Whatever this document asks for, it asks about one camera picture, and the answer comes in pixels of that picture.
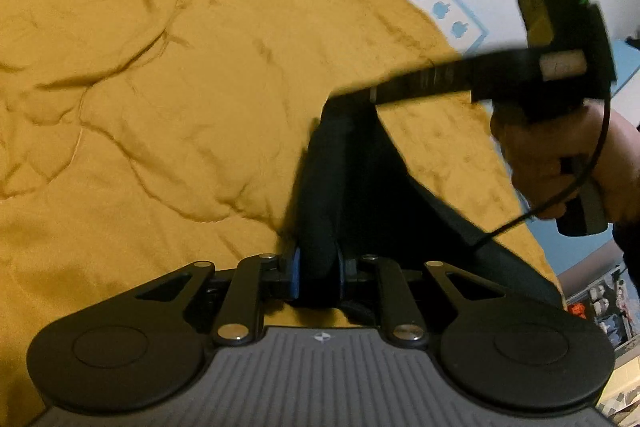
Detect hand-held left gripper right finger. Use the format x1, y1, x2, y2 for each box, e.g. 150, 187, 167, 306
335, 249, 507, 350

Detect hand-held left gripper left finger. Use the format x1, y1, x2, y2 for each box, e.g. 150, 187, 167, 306
134, 248, 302, 349

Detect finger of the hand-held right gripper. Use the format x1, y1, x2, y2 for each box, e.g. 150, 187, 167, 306
325, 48, 546, 108

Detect dark pants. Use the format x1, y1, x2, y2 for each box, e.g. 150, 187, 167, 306
279, 91, 567, 329

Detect person's right forearm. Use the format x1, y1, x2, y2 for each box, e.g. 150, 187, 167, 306
617, 109, 640, 228

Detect person's right hand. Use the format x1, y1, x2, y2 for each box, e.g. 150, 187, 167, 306
490, 99, 623, 228

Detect mustard yellow blanket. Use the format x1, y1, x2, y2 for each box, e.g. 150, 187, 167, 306
0, 0, 561, 408

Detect cluttered storage shelf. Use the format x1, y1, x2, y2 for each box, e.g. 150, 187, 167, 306
557, 252, 640, 427

